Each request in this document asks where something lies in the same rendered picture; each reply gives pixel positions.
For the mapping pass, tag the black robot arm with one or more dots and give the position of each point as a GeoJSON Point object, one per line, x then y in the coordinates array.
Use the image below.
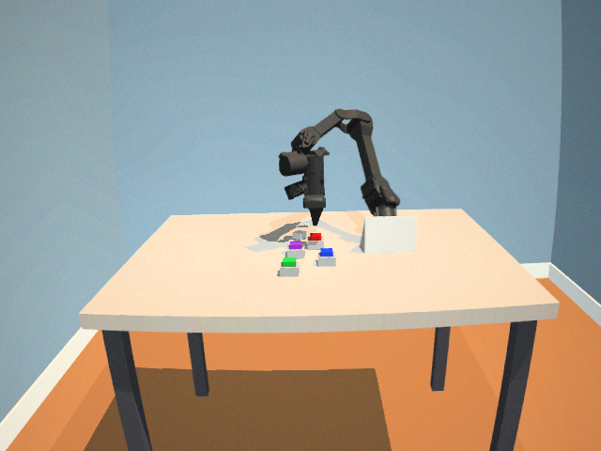
{"type": "Point", "coordinates": [376, 190]}

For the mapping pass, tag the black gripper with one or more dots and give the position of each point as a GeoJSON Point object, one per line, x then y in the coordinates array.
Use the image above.
{"type": "Point", "coordinates": [314, 200]}

